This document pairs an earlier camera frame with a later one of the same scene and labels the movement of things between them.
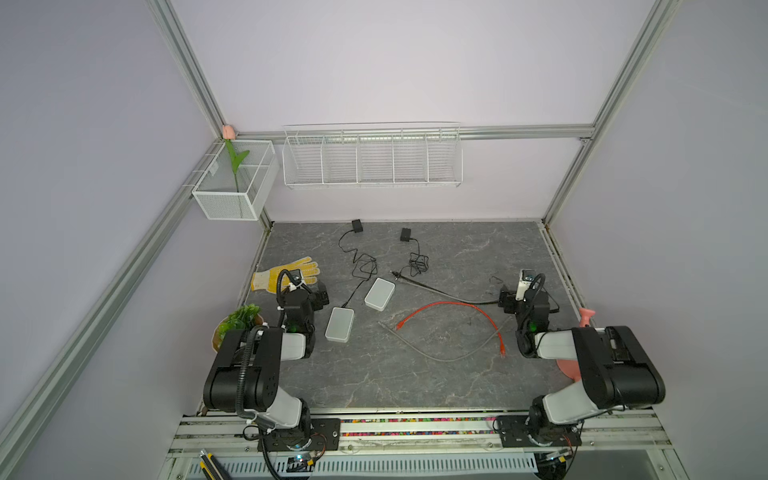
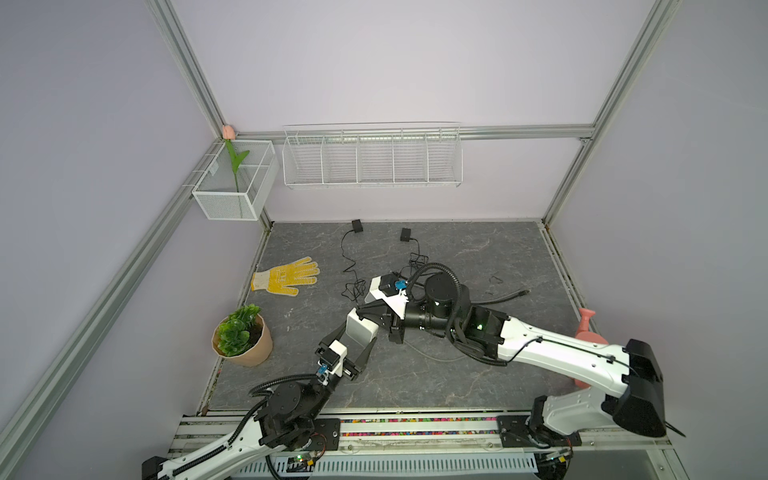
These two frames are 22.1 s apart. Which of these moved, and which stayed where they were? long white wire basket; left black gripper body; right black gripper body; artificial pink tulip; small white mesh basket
Moved: left black gripper body; right black gripper body
Stayed: artificial pink tulip; long white wire basket; small white mesh basket
